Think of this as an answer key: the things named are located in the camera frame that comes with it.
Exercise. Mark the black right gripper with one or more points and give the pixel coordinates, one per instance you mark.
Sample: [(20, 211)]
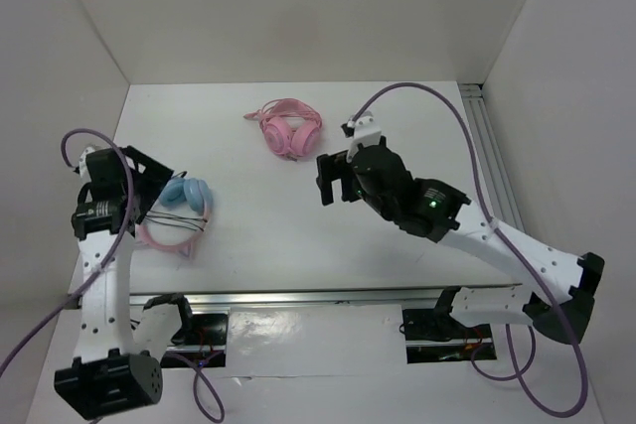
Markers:
[(331, 167)]

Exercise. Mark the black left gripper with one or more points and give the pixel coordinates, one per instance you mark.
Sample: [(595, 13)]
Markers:
[(154, 176)]

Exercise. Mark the pink blue cat-ear headphones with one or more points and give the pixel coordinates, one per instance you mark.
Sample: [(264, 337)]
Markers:
[(184, 203)]

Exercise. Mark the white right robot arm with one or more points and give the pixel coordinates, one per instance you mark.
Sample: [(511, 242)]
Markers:
[(553, 291)]

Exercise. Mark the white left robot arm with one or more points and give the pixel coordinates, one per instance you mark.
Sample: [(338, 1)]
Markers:
[(117, 361)]

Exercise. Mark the pink wrapped headphones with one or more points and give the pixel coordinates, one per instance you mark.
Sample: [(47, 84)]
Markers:
[(290, 127)]

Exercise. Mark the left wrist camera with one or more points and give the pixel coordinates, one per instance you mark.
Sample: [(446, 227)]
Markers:
[(82, 169)]

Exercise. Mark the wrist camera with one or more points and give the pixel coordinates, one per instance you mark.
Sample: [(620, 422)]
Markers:
[(82, 169), (363, 132)]

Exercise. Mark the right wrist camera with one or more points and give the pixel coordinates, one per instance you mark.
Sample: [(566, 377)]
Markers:
[(363, 132)]

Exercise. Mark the aluminium front rail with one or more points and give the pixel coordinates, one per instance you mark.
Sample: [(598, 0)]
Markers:
[(315, 297)]

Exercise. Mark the aluminium rail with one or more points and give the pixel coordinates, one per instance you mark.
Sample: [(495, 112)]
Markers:
[(498, 185), (315, 297)]

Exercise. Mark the aluminium right side rail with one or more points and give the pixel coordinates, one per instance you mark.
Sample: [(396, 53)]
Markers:
[(498, 185)]

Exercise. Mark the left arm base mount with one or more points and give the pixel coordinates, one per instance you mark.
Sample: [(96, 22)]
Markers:
[(204, 344)]

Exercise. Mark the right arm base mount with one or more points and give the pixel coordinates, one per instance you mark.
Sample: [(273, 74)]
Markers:
[(430, 338)]

